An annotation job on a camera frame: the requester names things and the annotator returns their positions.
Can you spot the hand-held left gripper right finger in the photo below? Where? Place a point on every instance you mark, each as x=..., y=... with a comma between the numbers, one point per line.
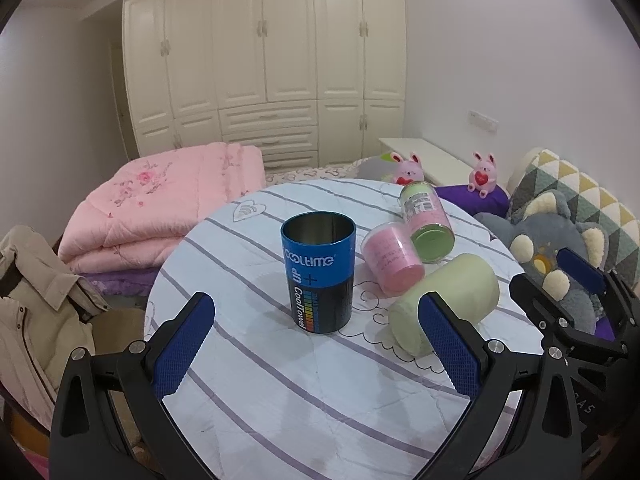
x=450, y=350

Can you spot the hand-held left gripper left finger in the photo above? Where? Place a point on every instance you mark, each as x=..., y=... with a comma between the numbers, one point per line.
x=182, y=345

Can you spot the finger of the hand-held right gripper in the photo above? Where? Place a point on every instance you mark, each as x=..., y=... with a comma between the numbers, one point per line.
x=580, y=270
x=530, y=300

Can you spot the clear cup with pink towel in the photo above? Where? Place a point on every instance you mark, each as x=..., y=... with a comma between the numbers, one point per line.
x=390, y=260

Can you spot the blue and black tin cup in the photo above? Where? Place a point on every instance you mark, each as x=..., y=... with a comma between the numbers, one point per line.
x=320, y=280

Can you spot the grey bear plush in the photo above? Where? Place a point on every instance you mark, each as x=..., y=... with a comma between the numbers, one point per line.
x=550, y=235

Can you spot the pale green towel roll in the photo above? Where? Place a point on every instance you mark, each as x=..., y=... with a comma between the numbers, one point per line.
x=460, y=280

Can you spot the purple blanket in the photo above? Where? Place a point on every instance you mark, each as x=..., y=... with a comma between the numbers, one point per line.
x=120, y=282

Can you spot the triangle patterned pillow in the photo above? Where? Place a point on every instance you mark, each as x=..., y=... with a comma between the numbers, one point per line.
x=575, y=180

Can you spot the purple cushion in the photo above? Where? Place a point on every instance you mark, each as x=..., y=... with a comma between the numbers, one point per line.
x=465, y=202

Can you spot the pink bunny plush with heart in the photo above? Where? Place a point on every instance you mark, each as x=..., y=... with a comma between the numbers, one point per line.
x=482, y=175

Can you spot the green lid plastic canister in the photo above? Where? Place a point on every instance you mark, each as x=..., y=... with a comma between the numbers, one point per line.
x=425, y=215

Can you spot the folded pink quilt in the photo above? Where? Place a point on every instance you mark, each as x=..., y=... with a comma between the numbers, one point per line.
x=150, y=210

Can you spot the beige jacket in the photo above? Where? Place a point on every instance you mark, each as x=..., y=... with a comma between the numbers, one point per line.
x=40, y=310

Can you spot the white bedside shelf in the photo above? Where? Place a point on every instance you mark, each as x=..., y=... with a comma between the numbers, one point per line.
x=435, y=157

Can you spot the grey pillow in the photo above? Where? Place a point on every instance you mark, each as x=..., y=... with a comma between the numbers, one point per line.
x=375, y=166

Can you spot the heart print bed sheet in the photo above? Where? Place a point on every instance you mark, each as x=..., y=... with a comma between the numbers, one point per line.
x=310, y=172

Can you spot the cream wardrobe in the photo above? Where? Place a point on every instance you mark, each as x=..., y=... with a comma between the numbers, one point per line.
x=250, y=60

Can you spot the white wall socket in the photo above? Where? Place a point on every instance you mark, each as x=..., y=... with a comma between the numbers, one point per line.
x=483, y=120

